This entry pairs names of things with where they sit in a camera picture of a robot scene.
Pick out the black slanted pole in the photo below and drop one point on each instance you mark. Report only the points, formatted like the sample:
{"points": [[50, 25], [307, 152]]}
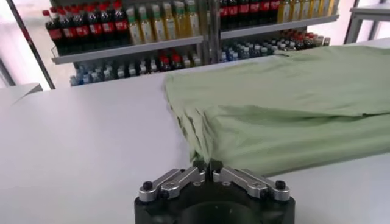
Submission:
{"points": [[30, 45]]}

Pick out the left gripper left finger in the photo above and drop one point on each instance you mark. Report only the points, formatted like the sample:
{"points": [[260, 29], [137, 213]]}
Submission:
{"points": [[173, 182]]}

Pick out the yellow-green drink bottle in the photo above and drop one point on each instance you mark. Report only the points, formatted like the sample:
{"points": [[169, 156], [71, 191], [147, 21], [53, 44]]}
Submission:
{"points": [[305, 8], [324, 6], [333, 5], [158, 27], [193, 22], [283, 10], [134, 30], [314, 7], [170, 25], [182, 24], [294, 9], [146, 29]]}

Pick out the white metal frame table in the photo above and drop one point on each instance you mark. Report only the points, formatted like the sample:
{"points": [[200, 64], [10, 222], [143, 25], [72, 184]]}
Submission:
{"points": [[371, 12]]}

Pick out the red cap cola bottle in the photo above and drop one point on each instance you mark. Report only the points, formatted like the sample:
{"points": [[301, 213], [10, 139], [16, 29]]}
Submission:
{"points": [[275, 7], [81, 32], [255, 10], [265, 9], [55, 36], [107, 29], [95, 30], [121, 27], [243, 12], [224, 15], [233, 13], [67, 33]]}

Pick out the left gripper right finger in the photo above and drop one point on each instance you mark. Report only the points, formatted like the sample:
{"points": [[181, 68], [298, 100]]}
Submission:
{"points": [[253, 184]]}

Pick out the metal bottle shelf rack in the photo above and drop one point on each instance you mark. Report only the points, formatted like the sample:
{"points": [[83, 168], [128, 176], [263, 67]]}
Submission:
{"points": [[274, 26], [128, 50]]}

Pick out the light green t-shirt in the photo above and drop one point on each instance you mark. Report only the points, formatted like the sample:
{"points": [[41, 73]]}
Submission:
{"points": [[274, 106]]}

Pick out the blue water bottle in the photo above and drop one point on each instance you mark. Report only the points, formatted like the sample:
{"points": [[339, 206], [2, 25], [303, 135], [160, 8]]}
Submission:
{"points": [[234, 55], [74, 79], [86, 77], [224, 56]]}

